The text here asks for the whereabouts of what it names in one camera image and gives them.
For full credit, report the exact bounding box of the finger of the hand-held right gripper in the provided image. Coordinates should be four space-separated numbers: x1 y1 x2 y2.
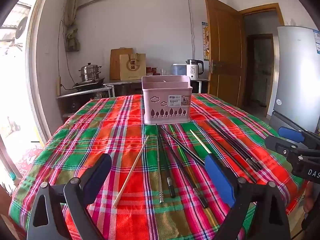
278 126 320 148
264 135 304 157

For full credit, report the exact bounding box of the hanging cloth bundle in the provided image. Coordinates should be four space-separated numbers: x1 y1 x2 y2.
64 0 82 53

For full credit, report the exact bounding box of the person's right hand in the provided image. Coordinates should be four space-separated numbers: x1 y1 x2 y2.
303 195 314 214

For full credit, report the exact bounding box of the clear container with blue lid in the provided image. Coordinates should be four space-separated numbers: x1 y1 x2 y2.
172 64 187 77

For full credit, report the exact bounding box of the black wall cable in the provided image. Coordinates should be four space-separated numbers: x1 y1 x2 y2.
186 0 196 60

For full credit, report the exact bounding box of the light wooden chopstick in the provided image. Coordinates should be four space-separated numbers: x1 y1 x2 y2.
189 129 210 157
112 135 150 207

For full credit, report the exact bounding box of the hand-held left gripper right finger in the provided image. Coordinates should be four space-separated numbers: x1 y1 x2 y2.
204 154 292 240

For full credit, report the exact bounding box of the wall poster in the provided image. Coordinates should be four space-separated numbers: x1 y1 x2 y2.
201 21 209 61

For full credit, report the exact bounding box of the metal stove stand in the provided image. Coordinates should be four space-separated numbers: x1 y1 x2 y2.
55 86 113 118

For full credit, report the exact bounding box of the wooden door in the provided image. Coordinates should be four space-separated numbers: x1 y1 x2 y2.
204 0 247 108

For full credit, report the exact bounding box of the pink plastic utensil basket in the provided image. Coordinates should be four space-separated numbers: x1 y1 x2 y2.
141 75 193 125

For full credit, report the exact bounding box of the wooden cutting board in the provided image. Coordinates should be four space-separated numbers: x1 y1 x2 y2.
109 47 134 80

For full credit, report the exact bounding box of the grey refrigerator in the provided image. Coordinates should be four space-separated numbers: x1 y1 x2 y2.
271 26 320 133

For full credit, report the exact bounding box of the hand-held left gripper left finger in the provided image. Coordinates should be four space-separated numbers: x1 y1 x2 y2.
26 152 113 240

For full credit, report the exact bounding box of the black chopstick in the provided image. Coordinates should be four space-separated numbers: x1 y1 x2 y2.
207 121 263 172
160 127 209 209
157 127 176 198
162 129 205 167
211 124 258 184

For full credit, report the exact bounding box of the metal counter table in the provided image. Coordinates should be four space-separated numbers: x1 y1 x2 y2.
105 79 209 98

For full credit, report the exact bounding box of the silver metal chopstick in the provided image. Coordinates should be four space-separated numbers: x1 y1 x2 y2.
155 124 164 204

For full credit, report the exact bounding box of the tan paper gift bag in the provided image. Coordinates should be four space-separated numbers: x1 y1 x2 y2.
119 53 147 81

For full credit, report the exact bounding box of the person's right forearm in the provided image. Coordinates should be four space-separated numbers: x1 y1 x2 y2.
301 180 320 240

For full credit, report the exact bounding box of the plaid tablecloth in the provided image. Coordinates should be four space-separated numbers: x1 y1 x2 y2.
9 93 308 240

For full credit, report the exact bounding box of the white electric kettle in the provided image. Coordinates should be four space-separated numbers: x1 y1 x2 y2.
185 59 204 80

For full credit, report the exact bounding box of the steel steamer pot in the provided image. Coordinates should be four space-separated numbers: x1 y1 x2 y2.
79 63 102 82

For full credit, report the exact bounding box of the gas stove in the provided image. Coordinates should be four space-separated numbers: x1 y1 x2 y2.
73 78 105 90

